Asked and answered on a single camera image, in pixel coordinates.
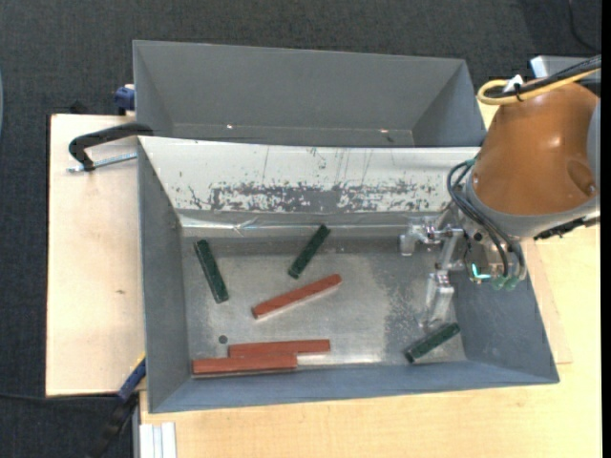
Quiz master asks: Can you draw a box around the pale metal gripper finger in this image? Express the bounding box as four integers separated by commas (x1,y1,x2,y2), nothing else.
418,272,456,330
399,222,453,258

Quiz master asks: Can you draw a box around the dark green flat block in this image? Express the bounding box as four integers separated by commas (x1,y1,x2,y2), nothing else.
287,223,332,280
193,239,230,304
404,322,462,364

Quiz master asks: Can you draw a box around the grey metal bin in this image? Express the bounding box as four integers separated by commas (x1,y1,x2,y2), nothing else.
132,39,560,414

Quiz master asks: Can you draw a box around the red-brown flat block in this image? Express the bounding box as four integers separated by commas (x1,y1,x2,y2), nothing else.
192,354,299,377
227,339,332,359
251,273,343,322

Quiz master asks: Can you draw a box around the pale wood flat board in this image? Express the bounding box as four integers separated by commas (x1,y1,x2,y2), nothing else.
45,114,147,398

